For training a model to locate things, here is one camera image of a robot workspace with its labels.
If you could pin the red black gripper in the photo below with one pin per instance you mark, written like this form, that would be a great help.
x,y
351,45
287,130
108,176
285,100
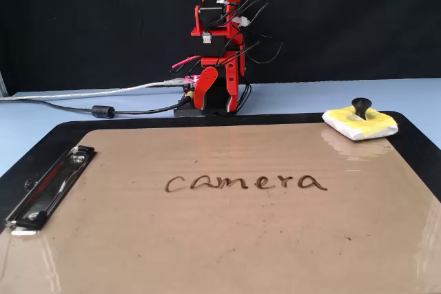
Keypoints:
x,y
231,59

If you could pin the yellow sponge with black knob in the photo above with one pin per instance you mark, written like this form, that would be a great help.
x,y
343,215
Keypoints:
x,y
360,125

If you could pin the robot controller circuit board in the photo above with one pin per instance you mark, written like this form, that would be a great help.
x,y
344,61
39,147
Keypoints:
x,y
190,82

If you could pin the brown clipboard board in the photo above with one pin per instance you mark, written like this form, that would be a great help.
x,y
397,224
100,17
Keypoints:
x,y
220,239

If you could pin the black backdrop cloth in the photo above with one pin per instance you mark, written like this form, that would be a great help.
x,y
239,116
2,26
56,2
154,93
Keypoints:
x,y
86,18

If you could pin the silver metal clipboard clip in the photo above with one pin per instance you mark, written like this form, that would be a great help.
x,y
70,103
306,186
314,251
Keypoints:
x,y
51,187

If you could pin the black rectangular mat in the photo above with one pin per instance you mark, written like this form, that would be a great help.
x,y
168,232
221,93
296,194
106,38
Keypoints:
x,y
413,142

